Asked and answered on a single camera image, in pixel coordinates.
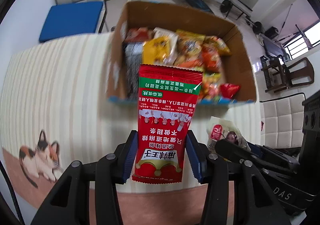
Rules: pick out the red triangular snack packet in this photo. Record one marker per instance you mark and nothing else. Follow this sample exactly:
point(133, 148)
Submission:
point(229, 90)

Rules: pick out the yellow chips bag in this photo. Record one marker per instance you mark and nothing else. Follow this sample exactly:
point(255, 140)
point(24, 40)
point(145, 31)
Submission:
point(189, 46)

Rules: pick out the white cookie packet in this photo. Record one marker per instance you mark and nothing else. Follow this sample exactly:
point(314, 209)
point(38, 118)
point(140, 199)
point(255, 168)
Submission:
point(219, 129)

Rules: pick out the white cracker packet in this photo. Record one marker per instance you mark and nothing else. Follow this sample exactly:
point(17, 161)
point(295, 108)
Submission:
point(166, 46)

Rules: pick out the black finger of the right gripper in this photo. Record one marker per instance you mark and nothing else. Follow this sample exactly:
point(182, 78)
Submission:
point(261, 156)

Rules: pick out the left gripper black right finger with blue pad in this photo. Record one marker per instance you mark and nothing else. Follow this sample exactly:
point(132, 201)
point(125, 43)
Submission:
point(254, 200)

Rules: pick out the dark red snack packet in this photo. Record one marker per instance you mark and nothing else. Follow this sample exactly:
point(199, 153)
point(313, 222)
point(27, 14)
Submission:
point(139, 35)

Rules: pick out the yellow black snack bag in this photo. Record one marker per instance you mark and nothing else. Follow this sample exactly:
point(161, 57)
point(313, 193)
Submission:
point(137, 53)

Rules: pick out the dark wooden chair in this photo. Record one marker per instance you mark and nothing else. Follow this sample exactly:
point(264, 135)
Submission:
point(280, 77)

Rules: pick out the striped cat tablecloth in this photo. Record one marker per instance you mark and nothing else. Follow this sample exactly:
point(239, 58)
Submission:
point(59, 87)

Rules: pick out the black monitor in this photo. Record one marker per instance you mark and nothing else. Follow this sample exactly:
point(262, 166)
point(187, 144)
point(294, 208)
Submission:
point(274, 49)

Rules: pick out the blue cushion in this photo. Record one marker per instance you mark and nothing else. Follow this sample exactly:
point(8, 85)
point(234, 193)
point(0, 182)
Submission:
point(71, 19)

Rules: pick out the colourful candy ball bag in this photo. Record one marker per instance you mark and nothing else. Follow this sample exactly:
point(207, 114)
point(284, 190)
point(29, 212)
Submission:
point(210, 87)

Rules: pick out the white padded sofa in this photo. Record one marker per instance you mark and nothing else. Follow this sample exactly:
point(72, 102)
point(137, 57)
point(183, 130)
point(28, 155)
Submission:
point(282, 121)

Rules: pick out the yellow green snack bag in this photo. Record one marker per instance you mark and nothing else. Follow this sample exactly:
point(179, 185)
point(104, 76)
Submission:
point(219, 45)

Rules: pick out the brown cardboard box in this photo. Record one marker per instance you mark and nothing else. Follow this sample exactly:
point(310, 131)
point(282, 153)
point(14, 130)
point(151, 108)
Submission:
point(235, 69)

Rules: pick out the red spicy strip packet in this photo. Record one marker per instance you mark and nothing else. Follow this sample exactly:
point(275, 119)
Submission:
point(167, 98)

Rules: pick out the orange red snack bag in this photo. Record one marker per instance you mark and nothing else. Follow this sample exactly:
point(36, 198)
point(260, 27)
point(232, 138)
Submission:
point(211, 58)

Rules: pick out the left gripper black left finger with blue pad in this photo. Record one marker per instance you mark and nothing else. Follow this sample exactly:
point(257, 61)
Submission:
point(68, 200)

